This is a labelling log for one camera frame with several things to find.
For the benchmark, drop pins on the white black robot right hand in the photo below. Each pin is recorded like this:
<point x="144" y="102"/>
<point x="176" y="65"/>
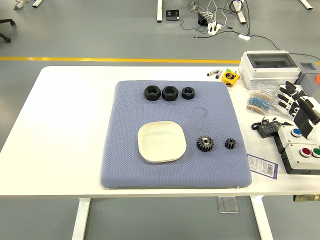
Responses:
<point x="313" y="110"/>

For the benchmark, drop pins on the small black gear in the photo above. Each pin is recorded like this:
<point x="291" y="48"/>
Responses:
<point x="230" y="143"/>

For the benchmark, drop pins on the large black gear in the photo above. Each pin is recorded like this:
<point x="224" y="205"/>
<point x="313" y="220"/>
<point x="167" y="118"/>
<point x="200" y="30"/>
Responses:
<point x="202" y="146"/>

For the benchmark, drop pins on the small grey box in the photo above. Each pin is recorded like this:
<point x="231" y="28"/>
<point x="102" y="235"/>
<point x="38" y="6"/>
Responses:
<point x="310" y="77"/>

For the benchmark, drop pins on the white box red green buttons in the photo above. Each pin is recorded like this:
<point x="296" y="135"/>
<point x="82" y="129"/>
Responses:
<point x="295" y="156"/>

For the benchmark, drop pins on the small black hex nut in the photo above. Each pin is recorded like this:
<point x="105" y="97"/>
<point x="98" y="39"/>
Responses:
<point x="185" y="96"/>

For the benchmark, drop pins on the large black hex nut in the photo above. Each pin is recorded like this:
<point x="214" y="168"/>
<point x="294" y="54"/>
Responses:
<point x="166" y="97"/>
<point x="148" y="96"/>

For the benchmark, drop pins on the orange object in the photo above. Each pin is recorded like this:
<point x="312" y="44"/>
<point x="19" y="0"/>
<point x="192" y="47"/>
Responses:
<point x="318" y="78"/>

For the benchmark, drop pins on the bag of blue resistors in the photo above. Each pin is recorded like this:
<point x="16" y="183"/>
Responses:
<point x="258" y="102"/>

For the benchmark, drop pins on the purple-edged label card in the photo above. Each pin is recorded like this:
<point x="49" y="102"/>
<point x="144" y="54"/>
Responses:
<point x="261" y="166"/>

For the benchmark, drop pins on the table control panel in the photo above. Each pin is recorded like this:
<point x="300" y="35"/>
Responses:
<point x="306" y="198"/>

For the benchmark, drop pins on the yellow tape measure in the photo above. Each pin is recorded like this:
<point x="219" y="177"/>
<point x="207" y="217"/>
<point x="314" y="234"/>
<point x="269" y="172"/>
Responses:
<point x="230" y="78"/>

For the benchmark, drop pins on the white adapter block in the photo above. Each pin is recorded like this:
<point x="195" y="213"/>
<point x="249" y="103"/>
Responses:
<point x="244" y="37"/>

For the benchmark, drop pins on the black silver marker pen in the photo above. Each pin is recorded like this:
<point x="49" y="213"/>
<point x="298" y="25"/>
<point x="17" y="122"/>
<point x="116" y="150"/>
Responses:
<point x="212" y="73"/>
<point x="218" y="75"/>

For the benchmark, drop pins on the white far table leg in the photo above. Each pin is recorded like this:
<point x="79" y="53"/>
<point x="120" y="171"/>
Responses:
<point x="240" y="15"/>
<point x="37" y="3"/>
<point x="307" y="4"/>
<point x="159" y="11"/>

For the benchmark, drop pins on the white power strip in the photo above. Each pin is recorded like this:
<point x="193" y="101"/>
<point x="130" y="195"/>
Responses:
<point x="213" y="28"/>

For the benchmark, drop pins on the black power adapter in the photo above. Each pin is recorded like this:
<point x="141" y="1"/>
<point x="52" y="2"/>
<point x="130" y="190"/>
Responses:
<point x="202" y="19"/>

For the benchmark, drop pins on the blue-grey quilted mat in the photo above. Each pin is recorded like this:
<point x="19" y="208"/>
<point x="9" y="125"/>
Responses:
<point x="175" y="175"/>

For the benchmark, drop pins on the white square plate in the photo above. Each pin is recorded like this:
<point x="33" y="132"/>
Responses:
<point x="161" y="142"/>

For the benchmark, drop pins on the black device with screen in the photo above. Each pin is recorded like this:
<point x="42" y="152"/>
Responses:
<point x="172" y="15"/>

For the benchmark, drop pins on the white table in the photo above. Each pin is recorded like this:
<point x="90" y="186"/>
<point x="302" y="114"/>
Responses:
<point x="62" y="125"/>

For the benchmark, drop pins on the small metal stand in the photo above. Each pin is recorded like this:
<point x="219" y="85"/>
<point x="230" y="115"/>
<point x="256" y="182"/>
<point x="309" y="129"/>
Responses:
<point x="19" y="5"/>

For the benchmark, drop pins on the black office chair base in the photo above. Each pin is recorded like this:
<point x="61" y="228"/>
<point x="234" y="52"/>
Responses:
<point x="5" y="22"/>

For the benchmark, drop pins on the grey enclosure with clear lid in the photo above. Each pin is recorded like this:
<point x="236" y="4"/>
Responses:
<point x="265" y="73"/>

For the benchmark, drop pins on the clear plastic bracket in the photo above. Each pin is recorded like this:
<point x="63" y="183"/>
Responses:
<point x="227" y="205"/>

